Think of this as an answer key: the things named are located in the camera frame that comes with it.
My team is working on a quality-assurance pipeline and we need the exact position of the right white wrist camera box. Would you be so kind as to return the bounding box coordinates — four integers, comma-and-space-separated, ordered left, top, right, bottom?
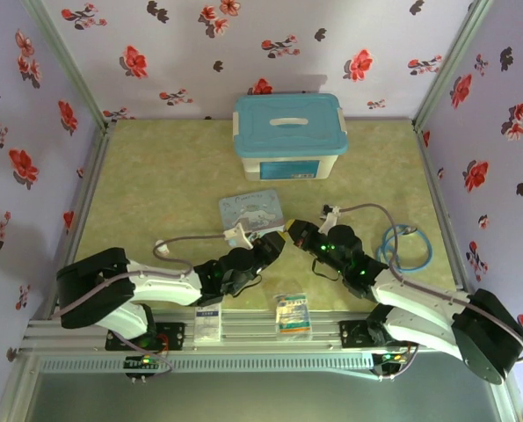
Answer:
320, 204, 344, 229

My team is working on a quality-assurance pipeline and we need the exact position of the aluminium table side rail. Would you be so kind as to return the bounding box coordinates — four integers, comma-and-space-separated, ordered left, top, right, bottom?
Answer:
45, 122, 117, 320
412, 120, 495, 316

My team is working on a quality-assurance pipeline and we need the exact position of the aluminium frame post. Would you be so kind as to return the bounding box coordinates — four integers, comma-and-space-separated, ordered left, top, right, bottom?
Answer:
412, 0, 495, 133
21, 0, 117, 133

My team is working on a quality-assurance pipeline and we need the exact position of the blue lid plastic storage box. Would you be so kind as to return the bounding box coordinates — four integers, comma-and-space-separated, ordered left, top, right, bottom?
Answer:
232, 91, 349, 181

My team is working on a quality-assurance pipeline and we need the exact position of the light blue cartoon tin box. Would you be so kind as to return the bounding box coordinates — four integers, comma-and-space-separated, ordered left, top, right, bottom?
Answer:
219, 189, 287, 235

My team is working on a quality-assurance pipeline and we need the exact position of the grey slotted cable duct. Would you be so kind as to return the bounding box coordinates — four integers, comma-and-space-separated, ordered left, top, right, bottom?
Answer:
39, 354, 374, 373

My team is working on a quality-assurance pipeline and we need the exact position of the left arm grey cable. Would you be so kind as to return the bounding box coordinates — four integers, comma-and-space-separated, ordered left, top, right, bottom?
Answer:
52, 232, 231, 379

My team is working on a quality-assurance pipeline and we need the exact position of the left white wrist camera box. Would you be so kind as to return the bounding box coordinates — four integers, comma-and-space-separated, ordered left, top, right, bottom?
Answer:
223, 222, 256, 247

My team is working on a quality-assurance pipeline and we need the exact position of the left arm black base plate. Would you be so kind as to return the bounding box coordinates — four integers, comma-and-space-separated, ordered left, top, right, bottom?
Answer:
105, 322, 186, 352

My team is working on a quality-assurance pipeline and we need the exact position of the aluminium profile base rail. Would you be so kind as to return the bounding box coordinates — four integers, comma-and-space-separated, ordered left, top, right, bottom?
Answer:
23, 307, 504, 353

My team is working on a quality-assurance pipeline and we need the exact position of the blue coiled cable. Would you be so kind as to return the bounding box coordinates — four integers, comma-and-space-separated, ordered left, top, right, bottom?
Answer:
376, 223, 433, 273

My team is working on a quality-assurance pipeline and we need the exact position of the grey glossy metal panel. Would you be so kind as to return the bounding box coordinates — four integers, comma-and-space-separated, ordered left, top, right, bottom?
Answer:
0, 351, 523, 422

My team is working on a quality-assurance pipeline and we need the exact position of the white packet with blue label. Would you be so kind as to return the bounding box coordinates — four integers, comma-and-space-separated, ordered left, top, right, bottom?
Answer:
193, 302, 224, 344

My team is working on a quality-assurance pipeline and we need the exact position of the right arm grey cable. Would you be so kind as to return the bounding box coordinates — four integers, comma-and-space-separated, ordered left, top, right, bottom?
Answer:
338, 202, 523, 382

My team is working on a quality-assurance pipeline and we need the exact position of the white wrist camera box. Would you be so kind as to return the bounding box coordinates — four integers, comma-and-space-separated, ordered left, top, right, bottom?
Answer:
223, 222, 256, 247
320, 204, 344, 229

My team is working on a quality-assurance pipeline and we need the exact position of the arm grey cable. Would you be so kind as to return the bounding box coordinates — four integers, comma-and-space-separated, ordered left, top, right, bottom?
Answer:
338, 202, 523, 382
52, 232, 231, 379

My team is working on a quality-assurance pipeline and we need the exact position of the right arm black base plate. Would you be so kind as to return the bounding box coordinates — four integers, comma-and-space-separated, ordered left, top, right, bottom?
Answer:
338, 319, 420, 351

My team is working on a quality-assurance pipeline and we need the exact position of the blue green printed packet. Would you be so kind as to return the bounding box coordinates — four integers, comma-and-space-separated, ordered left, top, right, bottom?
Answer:
273, 293, 314, 342

